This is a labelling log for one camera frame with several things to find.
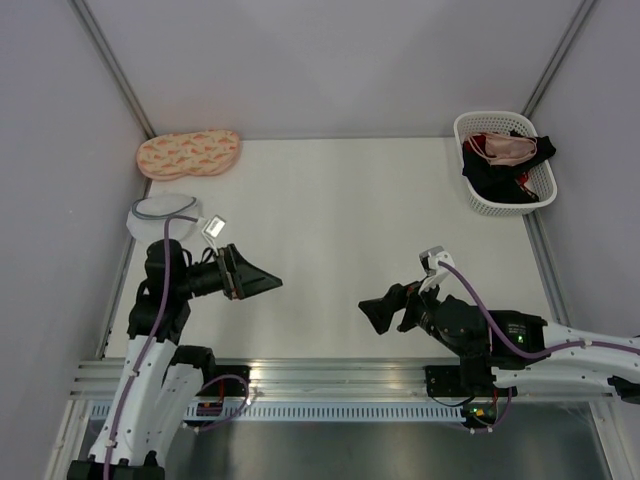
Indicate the round white mesh laundry bag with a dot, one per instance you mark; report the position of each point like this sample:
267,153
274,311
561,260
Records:
146,217

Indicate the white plastic basket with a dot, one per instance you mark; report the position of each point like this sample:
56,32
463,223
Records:
541,179

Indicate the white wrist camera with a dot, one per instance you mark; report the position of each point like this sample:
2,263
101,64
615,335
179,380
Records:
435,262
210,229

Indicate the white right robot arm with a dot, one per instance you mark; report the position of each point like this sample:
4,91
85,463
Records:
507,352

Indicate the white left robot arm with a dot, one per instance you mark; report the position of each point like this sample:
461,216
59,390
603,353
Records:
161,376

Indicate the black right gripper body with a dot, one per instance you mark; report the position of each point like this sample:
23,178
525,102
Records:
418,314

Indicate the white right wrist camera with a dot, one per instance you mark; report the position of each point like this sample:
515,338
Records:
435,262

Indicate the white slotted cable duct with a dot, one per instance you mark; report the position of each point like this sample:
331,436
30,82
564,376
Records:
314,412

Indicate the pink bra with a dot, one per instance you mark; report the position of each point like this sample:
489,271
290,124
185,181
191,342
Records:
500,150

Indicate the aluminium mounting rail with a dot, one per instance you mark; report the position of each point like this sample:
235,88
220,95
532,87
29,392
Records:
340,380

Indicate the pink patterned bra case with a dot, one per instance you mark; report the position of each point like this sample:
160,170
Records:
198,154

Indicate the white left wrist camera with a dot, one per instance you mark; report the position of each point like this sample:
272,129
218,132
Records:
210,229

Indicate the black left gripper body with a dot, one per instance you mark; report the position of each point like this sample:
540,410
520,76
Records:
213,276

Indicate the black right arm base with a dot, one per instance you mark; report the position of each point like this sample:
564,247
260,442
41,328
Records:
444,381

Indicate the black underwear garment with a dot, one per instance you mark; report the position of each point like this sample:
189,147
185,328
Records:
545,151

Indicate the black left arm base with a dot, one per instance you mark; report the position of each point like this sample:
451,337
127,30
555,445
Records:
228,386

